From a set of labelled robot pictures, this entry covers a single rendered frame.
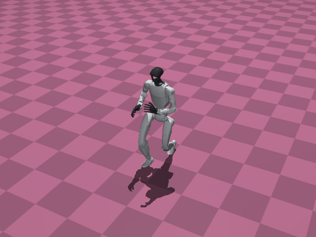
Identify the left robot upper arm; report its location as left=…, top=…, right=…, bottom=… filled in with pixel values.
left=165, top=86, right=176, bottom=108

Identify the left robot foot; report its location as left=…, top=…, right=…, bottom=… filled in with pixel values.
left=167, top=140, right=176, bottom=155

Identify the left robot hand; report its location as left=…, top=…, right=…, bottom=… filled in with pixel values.
left=144, top=102, right=158, bottom=114

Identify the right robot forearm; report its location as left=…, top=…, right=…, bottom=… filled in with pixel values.
left=137, top=92, right=145, bottom=110

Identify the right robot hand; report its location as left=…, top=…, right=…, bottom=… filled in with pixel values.
left=131, top=104, right=141, bottom=117

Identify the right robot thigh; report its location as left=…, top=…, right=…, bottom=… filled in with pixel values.
left=138, top=112, right=154, bottom=148

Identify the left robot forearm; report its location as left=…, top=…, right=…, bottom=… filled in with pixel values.
left=157, top=107, right=176, bottom=115

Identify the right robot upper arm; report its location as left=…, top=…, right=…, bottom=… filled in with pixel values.
left=141, top=79, right=152, bottom=98

